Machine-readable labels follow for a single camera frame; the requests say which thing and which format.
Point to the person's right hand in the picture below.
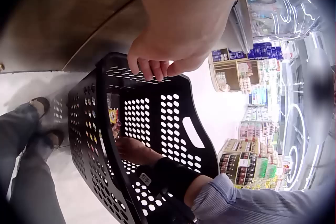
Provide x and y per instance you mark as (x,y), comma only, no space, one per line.
(141,151)

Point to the person's left hand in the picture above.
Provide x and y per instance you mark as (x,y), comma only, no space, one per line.
(178,19)

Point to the person's right fingers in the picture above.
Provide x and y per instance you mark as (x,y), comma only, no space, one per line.
(125,145)

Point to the person's left fingers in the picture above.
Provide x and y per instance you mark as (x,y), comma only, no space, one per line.
(157,69)

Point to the black perforated shopping basket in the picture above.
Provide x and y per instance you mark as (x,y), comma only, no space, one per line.
(168,119)

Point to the colourful snack packet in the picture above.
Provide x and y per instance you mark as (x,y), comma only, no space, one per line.
(114,119)

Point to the black wrist band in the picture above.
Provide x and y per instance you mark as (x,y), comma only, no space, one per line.
(173,176)

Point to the person's legs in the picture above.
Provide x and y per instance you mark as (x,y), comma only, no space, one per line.
(25,155)

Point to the full shop shelf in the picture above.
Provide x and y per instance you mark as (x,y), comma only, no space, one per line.
(254,134)

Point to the glass door cooler cabinet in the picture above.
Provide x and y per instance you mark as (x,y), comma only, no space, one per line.
(262,6)

